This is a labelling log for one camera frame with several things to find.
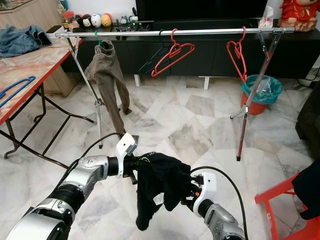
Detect black TV cabinet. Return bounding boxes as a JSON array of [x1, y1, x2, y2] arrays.
[[59, 18, 320, 81]]

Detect black television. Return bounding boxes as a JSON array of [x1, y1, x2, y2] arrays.
[[134, 0, 269, 22]]

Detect red laughing Buddha statue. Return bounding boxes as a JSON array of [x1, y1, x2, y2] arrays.
[[278, 0, 320, 32]]

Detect brown trousers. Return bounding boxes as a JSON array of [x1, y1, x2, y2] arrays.
[[84, 42, 133, 137]]

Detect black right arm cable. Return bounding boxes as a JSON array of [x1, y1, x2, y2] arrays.
[[189, 166, 249, 240]]

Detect orange bin teal bag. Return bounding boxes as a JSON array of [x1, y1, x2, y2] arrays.
[[239, 74, 284, 116]]

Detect blue denim jacket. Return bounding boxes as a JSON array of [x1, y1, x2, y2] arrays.
[[0, 25, 54, 59]]

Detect black knit garment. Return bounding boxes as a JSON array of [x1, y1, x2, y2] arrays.
[[134, 152, 199, 232]]

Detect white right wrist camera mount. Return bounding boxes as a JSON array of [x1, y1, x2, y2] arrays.
[[194, 172, 218, 215]]

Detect green hanger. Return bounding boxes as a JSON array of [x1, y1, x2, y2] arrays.
[[93, 30, 112, 50]]

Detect red plastic hanger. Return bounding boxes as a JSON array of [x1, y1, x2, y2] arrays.
[[225, 26, 249, 83], [150, 28, 196, 79]]

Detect red plastic stool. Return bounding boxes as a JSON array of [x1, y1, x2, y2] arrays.
[[254, 172, 320, 240]]

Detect blue plastic hanger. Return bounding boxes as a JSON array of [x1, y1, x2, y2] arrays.
[[0, 75, 37, 109]]

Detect white egg figurine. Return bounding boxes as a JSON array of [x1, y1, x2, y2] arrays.
[[91, 13, 103, 28]]

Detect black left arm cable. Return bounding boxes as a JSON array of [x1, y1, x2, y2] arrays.
[[61, 132, 124, 187]]

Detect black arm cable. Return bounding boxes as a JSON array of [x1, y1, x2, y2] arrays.
[[61, 132, 124, 187], [189, 166, 249, 240]]

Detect black round figurine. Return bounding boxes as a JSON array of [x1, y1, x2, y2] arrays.
[[82, 14, 94, 29]]

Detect white tissue box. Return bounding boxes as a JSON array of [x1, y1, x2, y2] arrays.
[[258, 5, 275, 30]]

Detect beige wooden cabinet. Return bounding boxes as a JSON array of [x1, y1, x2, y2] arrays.
[[0, 0, 64, 31]]

